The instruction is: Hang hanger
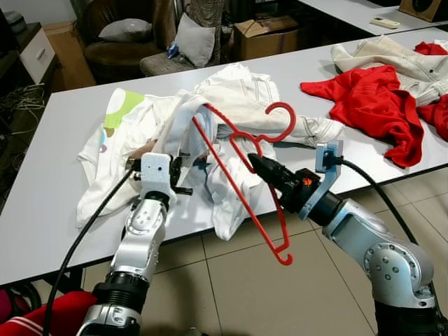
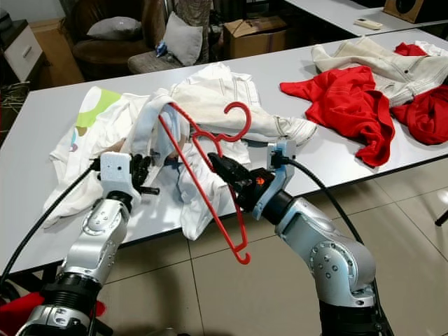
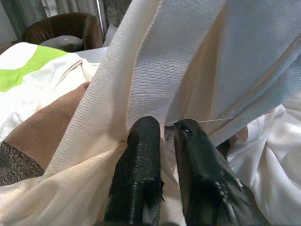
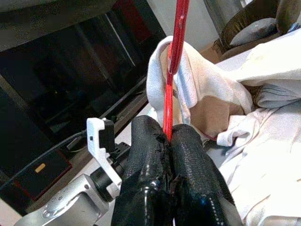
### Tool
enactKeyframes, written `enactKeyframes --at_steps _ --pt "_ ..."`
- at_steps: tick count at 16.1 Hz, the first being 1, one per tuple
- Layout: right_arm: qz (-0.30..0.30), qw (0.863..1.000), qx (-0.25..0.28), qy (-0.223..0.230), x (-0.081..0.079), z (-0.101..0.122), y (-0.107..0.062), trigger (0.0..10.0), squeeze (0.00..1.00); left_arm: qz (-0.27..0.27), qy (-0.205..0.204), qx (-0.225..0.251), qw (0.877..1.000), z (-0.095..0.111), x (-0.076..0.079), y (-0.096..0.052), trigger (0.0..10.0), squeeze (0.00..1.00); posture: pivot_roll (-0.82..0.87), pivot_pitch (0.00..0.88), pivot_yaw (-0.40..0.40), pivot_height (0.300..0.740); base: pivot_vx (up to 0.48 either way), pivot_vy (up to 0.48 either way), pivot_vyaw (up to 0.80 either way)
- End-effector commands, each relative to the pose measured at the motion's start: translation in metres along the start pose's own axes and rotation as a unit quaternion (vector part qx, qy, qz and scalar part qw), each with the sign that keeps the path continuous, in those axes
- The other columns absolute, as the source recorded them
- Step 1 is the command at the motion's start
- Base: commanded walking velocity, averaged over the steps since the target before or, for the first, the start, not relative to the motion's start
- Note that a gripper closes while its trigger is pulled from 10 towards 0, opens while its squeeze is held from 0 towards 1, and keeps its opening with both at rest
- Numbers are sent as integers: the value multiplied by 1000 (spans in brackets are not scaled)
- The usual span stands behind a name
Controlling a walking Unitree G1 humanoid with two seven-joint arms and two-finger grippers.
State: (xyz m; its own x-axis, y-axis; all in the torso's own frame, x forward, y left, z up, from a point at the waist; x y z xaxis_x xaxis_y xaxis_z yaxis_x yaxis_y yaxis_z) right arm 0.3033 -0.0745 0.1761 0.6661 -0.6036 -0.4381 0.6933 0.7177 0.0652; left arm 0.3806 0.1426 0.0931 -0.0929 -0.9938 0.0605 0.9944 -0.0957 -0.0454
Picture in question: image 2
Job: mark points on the white remote control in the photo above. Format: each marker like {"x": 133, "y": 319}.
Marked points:
{"x": 369, "y": 23}

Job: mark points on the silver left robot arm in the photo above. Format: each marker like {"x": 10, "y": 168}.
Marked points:
{"x": 98, "y": 238}

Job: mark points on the cream cotton garment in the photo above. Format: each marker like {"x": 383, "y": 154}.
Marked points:
{"x": 371, "y": 63}
{"x": 217, "y": 87}

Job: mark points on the open brown cardboard box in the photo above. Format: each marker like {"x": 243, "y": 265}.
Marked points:
{"x": 255, "y": 40}

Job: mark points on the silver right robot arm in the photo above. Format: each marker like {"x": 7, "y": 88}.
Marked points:
{"x": 329, "y": 259}

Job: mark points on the brown leather armchair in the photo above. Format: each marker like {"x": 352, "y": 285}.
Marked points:
{"x": 105, "y": 52}

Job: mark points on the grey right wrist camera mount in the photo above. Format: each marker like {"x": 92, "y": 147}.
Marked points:
{"x": 280, "y": 155}

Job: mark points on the grey oval cushion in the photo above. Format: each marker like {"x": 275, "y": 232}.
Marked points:
{"x": 112, "y": 28}

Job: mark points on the white drawer unit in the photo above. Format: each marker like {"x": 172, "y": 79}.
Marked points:
{"x": 24, "y": 49}

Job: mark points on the red plastic clothes hanger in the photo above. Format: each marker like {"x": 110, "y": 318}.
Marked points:
{"x": 243, "y": 259}

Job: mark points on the white T-shirt green print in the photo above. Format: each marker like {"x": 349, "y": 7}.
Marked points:
{"x": 70, "y": 175}

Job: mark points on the red shirt white stitching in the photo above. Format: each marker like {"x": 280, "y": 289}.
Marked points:
{"x": 343, "y": 105}

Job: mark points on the tall brown cardboard box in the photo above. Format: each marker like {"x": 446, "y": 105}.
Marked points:
{"x": 56, "y": 56}

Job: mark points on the grey square pillow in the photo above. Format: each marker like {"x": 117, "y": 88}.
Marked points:
{"x": 182, "y": 40}

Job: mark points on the wooden speaker box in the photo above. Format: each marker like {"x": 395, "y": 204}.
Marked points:
{"x": 406, "y": 8}

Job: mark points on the red crumpled garment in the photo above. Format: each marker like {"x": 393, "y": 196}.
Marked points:
{"x": 409, "y": 49}
{"x": 423, "y": 115}

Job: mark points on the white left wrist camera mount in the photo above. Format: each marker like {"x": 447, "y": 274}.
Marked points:
{"x": 115, "y": 171}

